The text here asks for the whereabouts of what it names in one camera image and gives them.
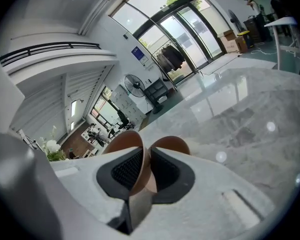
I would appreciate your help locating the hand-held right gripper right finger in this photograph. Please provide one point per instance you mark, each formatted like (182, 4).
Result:
(202, 209)

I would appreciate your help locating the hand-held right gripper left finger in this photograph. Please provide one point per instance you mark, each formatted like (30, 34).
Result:
(82, 184)

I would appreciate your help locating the white display cabinet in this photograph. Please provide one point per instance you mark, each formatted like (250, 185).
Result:
(86, 136)

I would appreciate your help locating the white flower bouquet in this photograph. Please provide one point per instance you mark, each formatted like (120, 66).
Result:
(52, 146)

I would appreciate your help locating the rectangular ceiling light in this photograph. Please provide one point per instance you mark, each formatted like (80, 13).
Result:
(73, 107)
(72, 125)

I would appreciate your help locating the black office chair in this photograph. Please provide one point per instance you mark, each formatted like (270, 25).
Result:
(122, 120)

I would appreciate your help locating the white metal shelving rack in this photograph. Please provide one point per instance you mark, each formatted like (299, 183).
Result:
(23, 135)

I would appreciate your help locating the white locker cabinet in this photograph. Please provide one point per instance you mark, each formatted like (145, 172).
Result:
(130, 104)

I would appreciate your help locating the black standing fan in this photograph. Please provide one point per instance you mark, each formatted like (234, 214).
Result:
(233, 17)
(134, 84)

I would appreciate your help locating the white tray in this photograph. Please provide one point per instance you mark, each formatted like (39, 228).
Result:
(163, 99)

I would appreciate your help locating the black storage shelf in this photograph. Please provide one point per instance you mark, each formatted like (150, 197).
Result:
(155, 90)

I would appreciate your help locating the black balcony railing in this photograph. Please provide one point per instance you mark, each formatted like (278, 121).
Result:
(65, 43)

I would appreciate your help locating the grey floor mat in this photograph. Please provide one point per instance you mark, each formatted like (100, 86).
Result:
(240, 65)

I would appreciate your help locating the cardboard box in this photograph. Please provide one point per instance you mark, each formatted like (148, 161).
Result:
(241, 45)
(228, 44)

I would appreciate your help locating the black bin yellow lid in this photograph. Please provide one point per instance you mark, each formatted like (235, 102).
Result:
(250, 40)

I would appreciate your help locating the glass entrance door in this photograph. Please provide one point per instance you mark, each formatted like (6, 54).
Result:
(175, 34)

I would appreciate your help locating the dark cabinet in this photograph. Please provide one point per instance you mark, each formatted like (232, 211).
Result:
(258, 27)

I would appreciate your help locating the white table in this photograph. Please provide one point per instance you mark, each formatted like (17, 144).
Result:
(282, 21)

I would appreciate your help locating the blue wall poster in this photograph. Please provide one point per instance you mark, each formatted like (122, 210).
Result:
(137, 52)

